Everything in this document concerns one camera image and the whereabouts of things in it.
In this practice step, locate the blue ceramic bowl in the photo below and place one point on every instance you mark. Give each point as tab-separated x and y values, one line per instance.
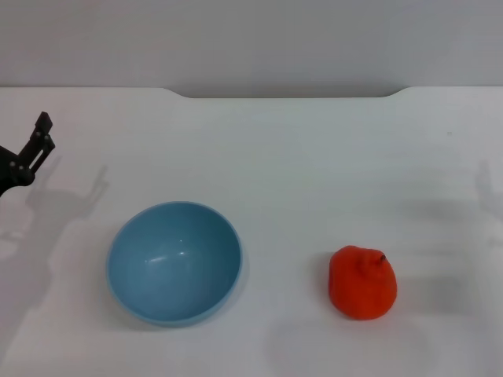
177	267

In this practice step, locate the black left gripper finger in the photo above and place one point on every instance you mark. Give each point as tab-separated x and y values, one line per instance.
43	153
39	129

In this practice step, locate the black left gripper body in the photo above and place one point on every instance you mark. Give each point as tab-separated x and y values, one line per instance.
12	170

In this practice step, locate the orange fruit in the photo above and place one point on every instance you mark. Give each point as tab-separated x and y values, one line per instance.
361	286

